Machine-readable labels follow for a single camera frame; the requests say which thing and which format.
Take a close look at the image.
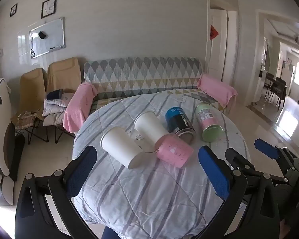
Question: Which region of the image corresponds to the sofa with diamond-pattern cover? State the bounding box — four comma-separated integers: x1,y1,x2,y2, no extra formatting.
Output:
83,56,226,110

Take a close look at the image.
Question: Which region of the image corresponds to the white door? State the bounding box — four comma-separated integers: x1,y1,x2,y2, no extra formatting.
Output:
205,0,240,83

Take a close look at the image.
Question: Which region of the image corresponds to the blue and black can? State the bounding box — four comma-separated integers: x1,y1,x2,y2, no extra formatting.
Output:
165,107,197,144

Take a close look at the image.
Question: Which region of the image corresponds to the pink towel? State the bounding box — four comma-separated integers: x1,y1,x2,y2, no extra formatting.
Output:
197,73,239,108
63,82,98,134

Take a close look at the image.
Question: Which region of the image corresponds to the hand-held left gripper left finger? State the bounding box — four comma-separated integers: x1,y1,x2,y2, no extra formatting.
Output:
14,145,108,239

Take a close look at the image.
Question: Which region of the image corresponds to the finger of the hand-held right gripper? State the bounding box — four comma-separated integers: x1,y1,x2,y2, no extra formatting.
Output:
225,148,255,173
254,138,299,178

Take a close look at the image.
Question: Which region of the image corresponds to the pile of folded clothes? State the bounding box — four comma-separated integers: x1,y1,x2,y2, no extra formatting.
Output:
42,92,76,126

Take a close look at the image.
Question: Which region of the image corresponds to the red diamond door sign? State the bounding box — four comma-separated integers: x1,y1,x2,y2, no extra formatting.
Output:
209,24,219,40

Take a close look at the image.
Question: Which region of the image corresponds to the checkered cloth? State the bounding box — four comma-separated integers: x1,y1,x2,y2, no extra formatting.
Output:
14,110,38,130

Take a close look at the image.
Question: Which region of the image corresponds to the dark folded garment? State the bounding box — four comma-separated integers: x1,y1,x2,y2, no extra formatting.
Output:
46,89,63,100

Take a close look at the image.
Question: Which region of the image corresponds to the striped light blue blanket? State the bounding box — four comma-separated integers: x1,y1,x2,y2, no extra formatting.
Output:
72,90,251,239

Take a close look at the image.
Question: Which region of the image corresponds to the green and pink can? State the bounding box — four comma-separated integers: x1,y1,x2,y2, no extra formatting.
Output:
194,102,224,142

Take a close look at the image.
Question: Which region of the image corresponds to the dark blue cloth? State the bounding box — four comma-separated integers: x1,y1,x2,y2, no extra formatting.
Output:
101,226,122,239

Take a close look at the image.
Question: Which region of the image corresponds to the dark dining chair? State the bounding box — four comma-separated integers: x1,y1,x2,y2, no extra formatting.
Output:
264,73,275,96
271,77,287,111

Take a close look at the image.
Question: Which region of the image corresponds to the black picture frame line drawing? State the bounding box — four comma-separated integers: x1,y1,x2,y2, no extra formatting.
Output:
41,0,57,19

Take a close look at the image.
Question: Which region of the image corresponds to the pink plastic cup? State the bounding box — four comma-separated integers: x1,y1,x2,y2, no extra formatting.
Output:
155,133,194,169

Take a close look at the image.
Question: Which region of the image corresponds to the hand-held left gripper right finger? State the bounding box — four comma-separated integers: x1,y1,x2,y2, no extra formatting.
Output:
198,146,282,239

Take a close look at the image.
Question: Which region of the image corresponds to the wall whiteboard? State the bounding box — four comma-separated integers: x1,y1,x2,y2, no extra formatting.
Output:
29,17,65,59

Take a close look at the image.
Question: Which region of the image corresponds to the tan folding chair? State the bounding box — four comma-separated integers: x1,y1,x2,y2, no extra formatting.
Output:
11,67,47,145
43,57,83,144

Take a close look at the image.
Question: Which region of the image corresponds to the white paper cup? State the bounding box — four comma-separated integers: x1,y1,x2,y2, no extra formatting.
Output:
100,126,146,170
134,112,169,150

